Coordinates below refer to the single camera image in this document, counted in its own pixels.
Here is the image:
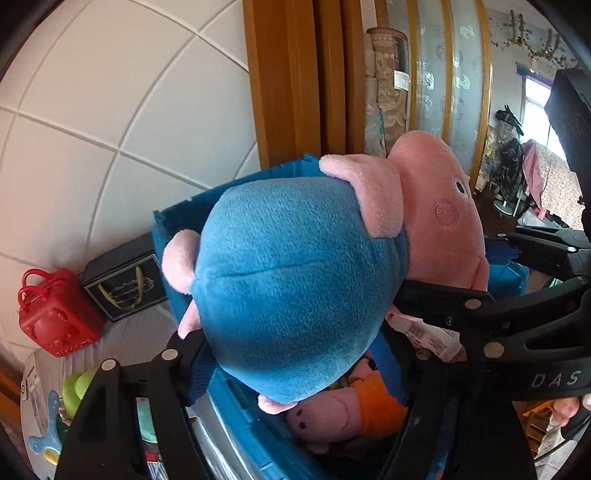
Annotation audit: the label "pink pig plush orange dress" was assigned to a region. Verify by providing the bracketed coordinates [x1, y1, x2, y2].
[284, 351, 409, 455]

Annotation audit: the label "light blue plastic toy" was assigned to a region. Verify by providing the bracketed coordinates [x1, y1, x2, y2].
[28, 391, 63, 464]

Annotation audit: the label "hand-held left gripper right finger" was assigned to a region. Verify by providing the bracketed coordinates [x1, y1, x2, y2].
[383, 346, 539, 480]

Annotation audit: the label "dark flat object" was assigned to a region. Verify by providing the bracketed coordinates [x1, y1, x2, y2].
[544, 68, 591, 185]

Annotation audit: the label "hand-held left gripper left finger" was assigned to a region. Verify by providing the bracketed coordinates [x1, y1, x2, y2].
[54, 329, 219, 480]

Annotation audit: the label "green plush toy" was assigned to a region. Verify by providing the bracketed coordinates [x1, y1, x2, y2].
[61, 368, 100, 418]

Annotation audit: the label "rolled patterned carpet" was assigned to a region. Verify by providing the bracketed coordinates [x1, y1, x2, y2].
[365, 27, 411, 160]

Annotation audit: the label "frosted glass sliding door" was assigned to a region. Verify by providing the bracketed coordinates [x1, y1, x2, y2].
[374, 0, 492, 190]

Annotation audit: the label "pink pig plush blue shirt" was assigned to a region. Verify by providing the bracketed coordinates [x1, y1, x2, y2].
[161, 130, 490, 416]

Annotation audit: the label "red bear hard case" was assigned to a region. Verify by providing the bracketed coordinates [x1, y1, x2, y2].
[17, 268, 105, 357]

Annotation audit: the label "blue plastic crate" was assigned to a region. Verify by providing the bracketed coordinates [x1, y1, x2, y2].
[152, 154, 529, 480]

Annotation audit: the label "pink floral cloth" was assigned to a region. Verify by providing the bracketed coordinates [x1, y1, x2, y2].
[522, 138, 585, 217]

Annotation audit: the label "black gift bag, gold handle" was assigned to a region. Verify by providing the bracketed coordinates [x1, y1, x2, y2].
[82, 233, 169, 322]

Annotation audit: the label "black hanging clothes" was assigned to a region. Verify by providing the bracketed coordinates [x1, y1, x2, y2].
[496, 105, 527, 185]

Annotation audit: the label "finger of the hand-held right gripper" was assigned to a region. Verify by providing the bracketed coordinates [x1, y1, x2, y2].
[394, 276, 591, 366]
[499, 225, 591, 278]

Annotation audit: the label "person's right hand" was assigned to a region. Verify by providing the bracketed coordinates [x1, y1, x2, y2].
[553, 392, 591, 429]

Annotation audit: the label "wooden door frame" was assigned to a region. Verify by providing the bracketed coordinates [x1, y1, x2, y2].
[242, 0, 389, 169]

